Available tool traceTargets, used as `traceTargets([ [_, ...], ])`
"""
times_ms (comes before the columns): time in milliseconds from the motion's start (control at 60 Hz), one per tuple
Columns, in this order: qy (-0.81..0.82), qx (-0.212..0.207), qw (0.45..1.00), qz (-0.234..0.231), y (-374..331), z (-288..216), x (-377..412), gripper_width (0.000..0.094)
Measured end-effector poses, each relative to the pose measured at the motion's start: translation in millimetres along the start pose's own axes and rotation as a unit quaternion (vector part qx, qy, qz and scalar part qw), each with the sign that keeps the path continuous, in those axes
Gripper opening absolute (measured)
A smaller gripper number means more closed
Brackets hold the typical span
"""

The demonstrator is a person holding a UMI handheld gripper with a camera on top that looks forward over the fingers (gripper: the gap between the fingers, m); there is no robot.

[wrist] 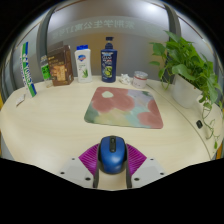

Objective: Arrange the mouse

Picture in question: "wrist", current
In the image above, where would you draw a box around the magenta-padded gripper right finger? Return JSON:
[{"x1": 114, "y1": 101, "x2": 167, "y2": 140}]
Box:
[{"x1": 124, "y1": 142, "x2": 167, "y2": 190}]

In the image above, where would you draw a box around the brown cardboard box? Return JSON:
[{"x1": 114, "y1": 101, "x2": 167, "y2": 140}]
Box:
[{"x1": 47, "y1": 44, "x2": 75, "y2": 87}]

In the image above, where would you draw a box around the blue computer mouse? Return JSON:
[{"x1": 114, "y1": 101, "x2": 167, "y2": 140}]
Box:
[{"x1": 97, "y1": 134, "x2": 128, "y2": 175}]

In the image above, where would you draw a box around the white lotion bottle blue cap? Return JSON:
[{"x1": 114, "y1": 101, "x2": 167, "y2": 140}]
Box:
[{"x1": 74, "y1": 44, "x2": 93, "y2": 84}]

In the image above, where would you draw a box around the floral pastel mouse pad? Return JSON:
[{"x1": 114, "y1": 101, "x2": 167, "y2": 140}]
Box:
[{"x1": 83, "y1": 86, "x2": 164, "y2": 130}]

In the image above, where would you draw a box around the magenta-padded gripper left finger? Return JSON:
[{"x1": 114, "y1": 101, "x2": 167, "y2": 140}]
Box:
[{"x1": 59, "y1": 142, "x2": 102, "y2": 190}]

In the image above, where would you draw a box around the small green labelled bottle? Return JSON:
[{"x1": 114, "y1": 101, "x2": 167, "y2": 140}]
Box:
[{"x1": 39, "y1": 54, "x2": 54, "y2": 88}]

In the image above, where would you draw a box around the small white jar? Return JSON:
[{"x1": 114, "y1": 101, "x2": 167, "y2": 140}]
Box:
[{"x1": 132, "y1": 70, "x2": 149, "y2": 89}]

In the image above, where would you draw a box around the green potted plant white pot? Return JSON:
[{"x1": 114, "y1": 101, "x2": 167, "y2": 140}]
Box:
[{"x1": 148, "y1": 30, "x2": 224, "y2": 151}]

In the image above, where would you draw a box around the crumpled white tissue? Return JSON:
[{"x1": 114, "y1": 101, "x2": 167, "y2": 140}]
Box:
[{"x1": 118, "y1": 73, "x2": 134, "y2": 85}]

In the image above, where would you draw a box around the small white card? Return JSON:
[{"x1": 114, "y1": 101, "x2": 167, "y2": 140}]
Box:
[{"x1": 15, "y1": 93, "x2": 27, "y2": 108}]

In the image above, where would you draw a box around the dark blue shampoo pump bottle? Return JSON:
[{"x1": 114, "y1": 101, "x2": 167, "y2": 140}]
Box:
[{"x1": 100, "y1": 36, "x2": 118, "y2": 84}]

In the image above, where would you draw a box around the white green blue shuttlecock tube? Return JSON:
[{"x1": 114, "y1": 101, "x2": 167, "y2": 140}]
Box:
[{"x1": 19, "y1": 41, "x2": 38, "y2": 98}]

